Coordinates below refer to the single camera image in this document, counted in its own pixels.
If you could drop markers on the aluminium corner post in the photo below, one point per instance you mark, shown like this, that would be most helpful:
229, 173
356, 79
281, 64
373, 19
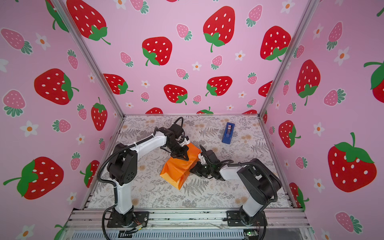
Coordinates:
296, 38
79, 40

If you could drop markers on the blue tape dispenser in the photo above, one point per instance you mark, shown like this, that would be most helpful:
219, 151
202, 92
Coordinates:
228, 133

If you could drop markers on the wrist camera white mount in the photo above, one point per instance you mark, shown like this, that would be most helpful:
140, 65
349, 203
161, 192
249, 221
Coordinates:
184, 141
209, 156

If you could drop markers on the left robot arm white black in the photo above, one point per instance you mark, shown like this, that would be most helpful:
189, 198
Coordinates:
123, 165

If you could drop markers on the left aluminium corner post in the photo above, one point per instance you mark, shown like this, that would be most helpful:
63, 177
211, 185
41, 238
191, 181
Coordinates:
79, 40

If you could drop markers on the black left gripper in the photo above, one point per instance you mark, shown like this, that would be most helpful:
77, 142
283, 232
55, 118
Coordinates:
181, 155

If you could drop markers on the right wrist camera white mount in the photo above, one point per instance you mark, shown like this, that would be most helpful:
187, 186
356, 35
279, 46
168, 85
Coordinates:
209, 156

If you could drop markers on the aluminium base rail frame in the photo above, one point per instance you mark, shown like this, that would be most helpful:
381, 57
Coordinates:
189, 224

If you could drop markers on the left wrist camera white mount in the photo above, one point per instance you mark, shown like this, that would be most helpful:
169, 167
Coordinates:
184, 141

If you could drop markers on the right aluminium corner post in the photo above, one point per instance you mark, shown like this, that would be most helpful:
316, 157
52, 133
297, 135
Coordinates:
296, 38

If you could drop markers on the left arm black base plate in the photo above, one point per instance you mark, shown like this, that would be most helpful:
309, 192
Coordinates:
129, 220

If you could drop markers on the yellow orange wrapping paper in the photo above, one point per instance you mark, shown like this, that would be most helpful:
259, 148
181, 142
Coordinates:
176, 171

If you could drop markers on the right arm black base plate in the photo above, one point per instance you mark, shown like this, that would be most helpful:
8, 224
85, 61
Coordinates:
241, 219

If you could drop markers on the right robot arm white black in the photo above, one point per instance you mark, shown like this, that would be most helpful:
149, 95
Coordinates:
261, 183

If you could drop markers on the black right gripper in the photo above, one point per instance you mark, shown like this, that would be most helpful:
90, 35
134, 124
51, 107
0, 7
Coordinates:
202, 167

